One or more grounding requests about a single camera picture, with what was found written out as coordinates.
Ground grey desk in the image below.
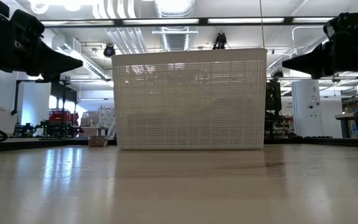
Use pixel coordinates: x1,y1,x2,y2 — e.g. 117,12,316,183
334,107,358,139

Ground black equipment rack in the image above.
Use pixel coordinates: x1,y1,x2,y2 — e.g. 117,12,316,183
264,70,291,140

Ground cardboard box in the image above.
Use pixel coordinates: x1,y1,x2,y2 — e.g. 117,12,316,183
80,111,101,127

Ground small speckled bowl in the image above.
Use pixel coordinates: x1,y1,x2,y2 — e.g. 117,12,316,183
87,134,109,148

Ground red machine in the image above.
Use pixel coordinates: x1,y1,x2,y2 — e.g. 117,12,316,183
48,108,80,126

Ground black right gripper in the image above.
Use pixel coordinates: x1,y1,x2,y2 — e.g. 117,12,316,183
281,12,358,79

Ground white perforated laundry basket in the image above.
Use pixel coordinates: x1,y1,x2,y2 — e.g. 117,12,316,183
111,48,269,151

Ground white column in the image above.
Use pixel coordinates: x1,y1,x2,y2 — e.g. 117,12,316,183
291,80,322,138

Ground round black ceiling fixture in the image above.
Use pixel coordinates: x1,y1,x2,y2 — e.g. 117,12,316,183
103,43,117,58

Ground black overhead camera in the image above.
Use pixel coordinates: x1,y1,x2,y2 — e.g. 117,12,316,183
212,32,229,50

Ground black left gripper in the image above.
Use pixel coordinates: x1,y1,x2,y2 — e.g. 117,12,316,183
0,9,84,83

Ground white ceiling pipes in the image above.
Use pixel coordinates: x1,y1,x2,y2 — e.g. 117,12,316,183
91,0,150,54

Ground white patterned panel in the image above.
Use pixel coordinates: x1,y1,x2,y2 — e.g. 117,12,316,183
98,105,117,140

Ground silver ventilation duct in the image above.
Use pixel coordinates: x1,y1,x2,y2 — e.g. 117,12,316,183
152,0,197,53

